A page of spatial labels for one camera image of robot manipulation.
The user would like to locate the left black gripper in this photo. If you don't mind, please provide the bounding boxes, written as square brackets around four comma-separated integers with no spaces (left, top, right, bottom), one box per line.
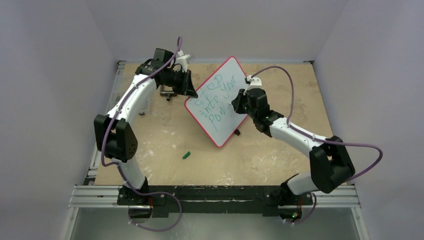
[161,69,198,98]

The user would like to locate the pink framed whiteboard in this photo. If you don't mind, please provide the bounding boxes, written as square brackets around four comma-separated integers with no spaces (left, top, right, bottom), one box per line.
[184,56,247,148]

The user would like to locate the green marker cap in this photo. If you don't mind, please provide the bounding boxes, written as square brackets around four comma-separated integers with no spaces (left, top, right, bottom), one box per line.
[182,151,191,160]

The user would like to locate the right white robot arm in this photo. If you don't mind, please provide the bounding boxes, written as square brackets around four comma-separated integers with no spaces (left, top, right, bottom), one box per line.
[231,88,356,204]

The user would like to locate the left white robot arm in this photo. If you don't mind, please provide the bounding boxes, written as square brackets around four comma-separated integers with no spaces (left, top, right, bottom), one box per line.
[93,48,198,205]

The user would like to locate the clear plastic screw box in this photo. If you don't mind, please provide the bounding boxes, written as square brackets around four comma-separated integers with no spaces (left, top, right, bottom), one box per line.
[119,94,151,115]

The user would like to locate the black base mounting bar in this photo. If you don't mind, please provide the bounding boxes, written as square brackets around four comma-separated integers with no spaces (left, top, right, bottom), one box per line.
[117,185,314,219]

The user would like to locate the dark metal bracket tool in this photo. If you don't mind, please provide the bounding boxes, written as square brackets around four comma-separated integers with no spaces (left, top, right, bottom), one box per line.
[159,85,178,102]

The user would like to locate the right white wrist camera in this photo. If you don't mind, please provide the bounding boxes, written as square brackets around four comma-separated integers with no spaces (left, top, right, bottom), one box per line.
[243,75,262,95]

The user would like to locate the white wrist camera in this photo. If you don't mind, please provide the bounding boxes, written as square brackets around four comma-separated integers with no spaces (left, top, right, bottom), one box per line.
[175,50,196,72]
[243,75,262,95]

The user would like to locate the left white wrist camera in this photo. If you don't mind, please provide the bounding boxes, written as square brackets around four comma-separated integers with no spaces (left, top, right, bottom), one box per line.
[175,50,196,72]

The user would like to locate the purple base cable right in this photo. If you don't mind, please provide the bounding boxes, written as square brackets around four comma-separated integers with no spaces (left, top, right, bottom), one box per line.
[282,193,318,226]

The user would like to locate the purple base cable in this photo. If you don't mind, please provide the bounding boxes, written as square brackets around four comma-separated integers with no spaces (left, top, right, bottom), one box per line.
[282,193,318,226]
[128,192,184,233]

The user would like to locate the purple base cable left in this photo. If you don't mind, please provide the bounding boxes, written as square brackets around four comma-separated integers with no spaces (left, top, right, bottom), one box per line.
[128,192,184,233]

